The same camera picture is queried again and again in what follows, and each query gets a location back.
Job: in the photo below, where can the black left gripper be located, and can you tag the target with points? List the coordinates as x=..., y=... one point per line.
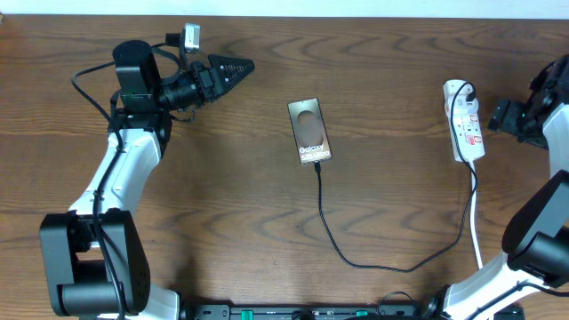
x=213, y=85

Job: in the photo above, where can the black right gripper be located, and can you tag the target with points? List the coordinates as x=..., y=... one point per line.
x=508, y=120

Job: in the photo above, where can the Galaxy S25 Ultra smartphone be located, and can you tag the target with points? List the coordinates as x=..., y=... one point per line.
x=309, y=131

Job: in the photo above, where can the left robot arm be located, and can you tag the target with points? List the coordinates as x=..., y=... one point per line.
x=94, y=261

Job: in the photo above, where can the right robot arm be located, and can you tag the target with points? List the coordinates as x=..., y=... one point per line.
x=534, y=246

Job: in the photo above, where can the white USB charger adapter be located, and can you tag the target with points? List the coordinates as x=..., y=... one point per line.
x=459, y=105

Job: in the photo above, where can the white power strip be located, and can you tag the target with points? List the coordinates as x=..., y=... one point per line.
x=465, y=131

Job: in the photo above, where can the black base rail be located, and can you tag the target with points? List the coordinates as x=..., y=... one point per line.
x=225, y=312

